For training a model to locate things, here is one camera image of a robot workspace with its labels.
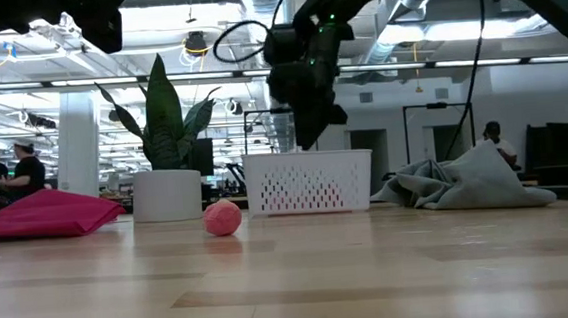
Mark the snake plant in white pot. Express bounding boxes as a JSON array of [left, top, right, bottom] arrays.
[[92, 48, 232, 227]]

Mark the black cabinet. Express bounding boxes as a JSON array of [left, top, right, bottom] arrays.
[[521, 121, 568, 189]]

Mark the grey crumpled cloth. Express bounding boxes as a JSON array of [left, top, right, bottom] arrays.
[[366, 134, 559, 219]]

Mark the white column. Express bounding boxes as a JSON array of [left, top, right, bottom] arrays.
[[51, 89, 107, 200]]

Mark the black looped cable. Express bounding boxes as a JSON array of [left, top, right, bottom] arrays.
[[210, 17, 278, 67]]

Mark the pale pink faceted ball fruit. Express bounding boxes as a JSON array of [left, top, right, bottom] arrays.
[[201, 197, 244, 239]]

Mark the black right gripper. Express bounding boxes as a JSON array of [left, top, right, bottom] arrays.
[[260, 10, 364, 154]]

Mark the white perforated plastic basket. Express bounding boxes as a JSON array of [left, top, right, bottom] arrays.
[[242, 146, 377, 220]]

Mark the red folded cloth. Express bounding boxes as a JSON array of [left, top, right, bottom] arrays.
[[0, 183, 129, 244]]

